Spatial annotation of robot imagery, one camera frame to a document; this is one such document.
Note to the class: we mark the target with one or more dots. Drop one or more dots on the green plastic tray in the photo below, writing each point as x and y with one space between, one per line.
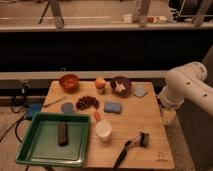
40 144

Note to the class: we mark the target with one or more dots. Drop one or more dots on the wooden board table top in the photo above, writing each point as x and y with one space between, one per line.
137 115

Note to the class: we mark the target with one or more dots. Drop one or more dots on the black handled brush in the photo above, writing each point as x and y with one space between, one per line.
141 140

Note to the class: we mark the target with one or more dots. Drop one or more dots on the blue sponge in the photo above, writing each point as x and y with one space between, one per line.
112 107

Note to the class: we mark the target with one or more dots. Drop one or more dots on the white garlic in bowl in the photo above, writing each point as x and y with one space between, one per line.
119 87

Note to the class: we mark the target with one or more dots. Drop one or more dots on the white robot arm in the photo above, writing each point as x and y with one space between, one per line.
185 82

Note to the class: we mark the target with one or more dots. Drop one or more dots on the dark brown block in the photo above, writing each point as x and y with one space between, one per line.
62 134

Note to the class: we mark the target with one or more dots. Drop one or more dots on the red bowl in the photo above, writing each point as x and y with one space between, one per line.
69 82

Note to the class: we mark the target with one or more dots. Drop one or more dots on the orange fruit on cup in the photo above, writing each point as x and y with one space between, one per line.
100 84

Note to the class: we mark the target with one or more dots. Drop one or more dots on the light blue cloth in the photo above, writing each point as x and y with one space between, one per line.
140 91

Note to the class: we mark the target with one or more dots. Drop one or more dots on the grey round lid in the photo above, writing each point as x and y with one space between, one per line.
67 107

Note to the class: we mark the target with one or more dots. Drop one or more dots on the white cup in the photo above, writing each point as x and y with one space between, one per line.
103 130

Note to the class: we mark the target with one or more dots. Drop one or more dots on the blue box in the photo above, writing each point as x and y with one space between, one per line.
33 109

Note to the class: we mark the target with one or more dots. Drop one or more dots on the red pepper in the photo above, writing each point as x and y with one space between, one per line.
97 116

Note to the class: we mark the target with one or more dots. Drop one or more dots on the wooden stick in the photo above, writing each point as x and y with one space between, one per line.
54 102

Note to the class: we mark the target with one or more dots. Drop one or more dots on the dark purple bowl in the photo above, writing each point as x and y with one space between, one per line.
125 81

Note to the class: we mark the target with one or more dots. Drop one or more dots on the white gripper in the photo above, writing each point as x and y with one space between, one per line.
168 115

